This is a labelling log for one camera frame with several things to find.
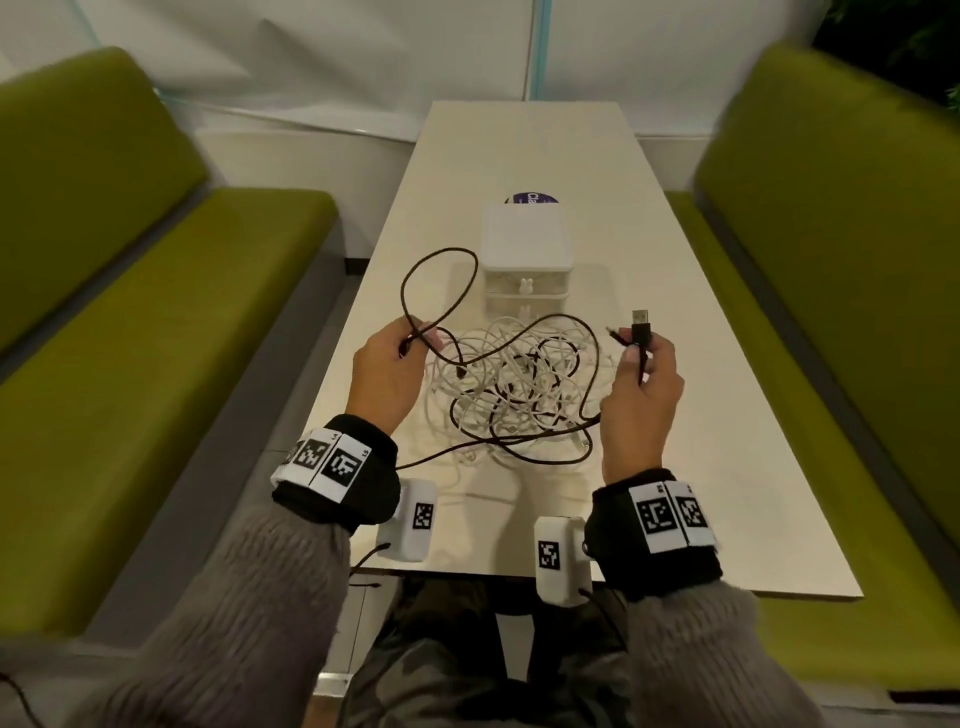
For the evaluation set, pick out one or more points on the person's right hand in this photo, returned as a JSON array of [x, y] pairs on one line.
[[637, 420]]

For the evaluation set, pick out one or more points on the person's left hand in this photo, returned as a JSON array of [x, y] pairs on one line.
[[386, 375]]

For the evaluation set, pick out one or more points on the white drawer box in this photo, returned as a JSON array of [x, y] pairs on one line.
[[525, 232]]

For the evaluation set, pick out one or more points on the person's left forearm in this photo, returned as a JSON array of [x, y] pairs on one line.
[[225, 637]]

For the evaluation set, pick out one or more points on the person's right forearm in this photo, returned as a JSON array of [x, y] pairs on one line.
[[697, 660]]

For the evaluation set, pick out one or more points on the person's camouflage trousers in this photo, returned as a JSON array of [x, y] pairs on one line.
[[420, 675]]

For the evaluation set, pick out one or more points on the black left marker wristband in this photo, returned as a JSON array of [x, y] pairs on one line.
[[367, 495]]

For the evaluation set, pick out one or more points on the black marker wristband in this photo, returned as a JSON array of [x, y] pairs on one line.
[[622, 562], [367, 495]]

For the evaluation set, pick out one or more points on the black right marker wristband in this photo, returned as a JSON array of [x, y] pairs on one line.
[[622, 562]]

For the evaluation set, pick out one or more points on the round purple sticker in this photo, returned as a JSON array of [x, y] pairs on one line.
[[531, 199]]

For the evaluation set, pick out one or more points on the green bench sofa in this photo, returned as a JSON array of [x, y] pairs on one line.
[[840, 300], [150, 337]]

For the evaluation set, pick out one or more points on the beige table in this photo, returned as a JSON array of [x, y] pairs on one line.
[[525, 142]]

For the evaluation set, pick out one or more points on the light blue vertical strip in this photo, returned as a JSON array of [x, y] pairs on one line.
[[541, 45]]

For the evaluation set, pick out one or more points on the green leafy plant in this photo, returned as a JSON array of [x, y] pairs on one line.
[[885, 37]]

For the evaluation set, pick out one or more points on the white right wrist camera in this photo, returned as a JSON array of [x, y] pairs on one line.
[[559, 585]]

